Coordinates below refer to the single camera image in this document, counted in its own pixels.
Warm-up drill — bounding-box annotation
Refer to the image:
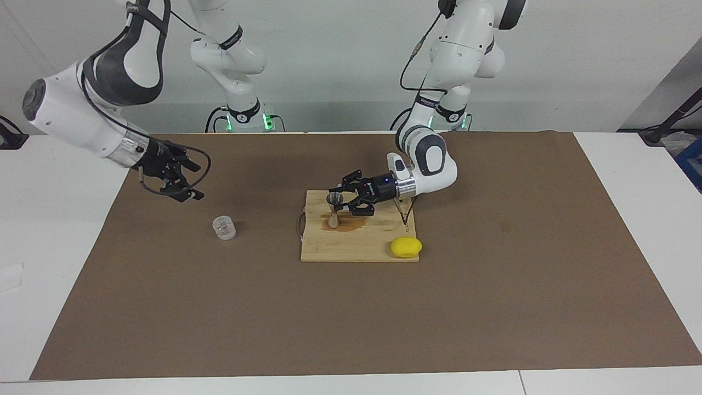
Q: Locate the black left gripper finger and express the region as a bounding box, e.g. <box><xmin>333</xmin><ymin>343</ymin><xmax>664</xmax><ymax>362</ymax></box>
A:
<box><xmin>336</xmin><ymin>170</ymin><xmax>367</xmax><ymax>194</ymax></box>
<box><xmin>335</xmin><ymin>200</ymin><xmax>377</xmax><ymax>217</ymax></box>

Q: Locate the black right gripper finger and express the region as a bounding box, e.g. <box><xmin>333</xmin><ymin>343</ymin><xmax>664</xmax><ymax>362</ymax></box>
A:
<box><xmin>161</xmin><ymin>177</ymin><xmax>206</xmax><ymax>203</ymax></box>
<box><xmin>167</xmin><ymin>142</ymin><xmax>201</xmax><ymax>172</ymax></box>

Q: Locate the metal jigger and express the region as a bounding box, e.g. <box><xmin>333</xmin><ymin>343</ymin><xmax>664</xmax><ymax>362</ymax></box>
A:
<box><xmin>327</xmin><ymin>192</ymin><xmax>345</xmax><ymax>229</ymax></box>

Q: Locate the clear glass cup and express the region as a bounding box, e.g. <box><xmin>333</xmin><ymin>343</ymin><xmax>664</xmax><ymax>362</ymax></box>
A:
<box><xmin>212</xmin><ymin>216</ymin><xmax>237</xmax><ymax>241</ymax></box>

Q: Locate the wooden cutting board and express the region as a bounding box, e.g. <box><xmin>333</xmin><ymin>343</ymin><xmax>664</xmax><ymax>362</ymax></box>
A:
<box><xmin>296</xmin><ymin>190</ymin><xmax>420</xmax><ymax>263</ymax></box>

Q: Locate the yellow lemon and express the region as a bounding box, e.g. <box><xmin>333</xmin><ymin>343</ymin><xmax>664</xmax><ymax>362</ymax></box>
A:
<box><xmin>390</xmin><ymin>236</ymin><xmax>423</xmax><ymax>259</ymax></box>

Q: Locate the brown table mat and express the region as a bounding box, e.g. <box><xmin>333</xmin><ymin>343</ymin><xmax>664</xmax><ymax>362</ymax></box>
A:
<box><xmin>30</xmin><ymin>131</ymin><xmax>702</xmax><ymax>381</ymax></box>

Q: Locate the white tape patch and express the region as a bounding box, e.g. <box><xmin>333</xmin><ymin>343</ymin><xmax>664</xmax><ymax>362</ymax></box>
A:
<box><xmin>0</xmin><ymin>263</ymin><xmax>25</xmax><ymax>292</ymax></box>

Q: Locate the black stand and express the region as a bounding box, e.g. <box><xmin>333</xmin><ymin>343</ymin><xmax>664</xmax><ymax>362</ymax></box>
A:
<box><xmin>620</xmin><ymin>88</ymin><xmax>702</xmax><ymax>146</ymax></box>

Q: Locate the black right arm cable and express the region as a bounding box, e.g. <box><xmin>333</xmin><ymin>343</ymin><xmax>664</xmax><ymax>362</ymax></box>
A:
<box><xmin>81</xmin><ymin>0</ymin><xmax>212</xmax><ymax>195</ymax></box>

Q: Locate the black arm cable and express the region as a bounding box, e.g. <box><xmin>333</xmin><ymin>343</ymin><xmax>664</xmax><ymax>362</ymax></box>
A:
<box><xmin>81</xmin><ymin>0</ymin><xmax>212</xmax><ymax>195</ymax></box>
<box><xmin>392</xmin><ymin>0</ymin><xmax>456</xmax><ymax>228</ymax></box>

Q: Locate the black right base cable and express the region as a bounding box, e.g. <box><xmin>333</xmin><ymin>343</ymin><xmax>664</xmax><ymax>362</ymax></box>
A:
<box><xmin>206</xmin><ymin>106</ymin><xmax>286</xmax><ymax>132</ymax></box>

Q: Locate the black base cable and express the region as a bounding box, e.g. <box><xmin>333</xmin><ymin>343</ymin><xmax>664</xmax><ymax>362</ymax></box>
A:
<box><xmin>390</xmin><ymin>107</ymin><xmax>417</xmax><ymax>131</ymax></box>
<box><xmin>206</xmin><ymin>106</ymin><xmax>286</xmax><ymax>132</ymax></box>

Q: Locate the black left base cable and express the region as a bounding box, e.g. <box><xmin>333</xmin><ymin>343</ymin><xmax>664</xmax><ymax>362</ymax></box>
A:
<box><xmin>390</xmin><ymin>107</ymin><xmax>417</xmax><ymax>131</ymax></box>

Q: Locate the black clamp mount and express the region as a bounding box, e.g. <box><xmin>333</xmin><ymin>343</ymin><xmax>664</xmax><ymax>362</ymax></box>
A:
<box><xmin>0</xmin><ymin>115</ymin><xmax>29</xmax><ymax>150</ymax></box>

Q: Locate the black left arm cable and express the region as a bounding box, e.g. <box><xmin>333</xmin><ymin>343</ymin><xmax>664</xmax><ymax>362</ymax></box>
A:
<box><xmin>392</xmin><ymin>0</ymin><xmax>456</xmax><ymax>228</ymax></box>

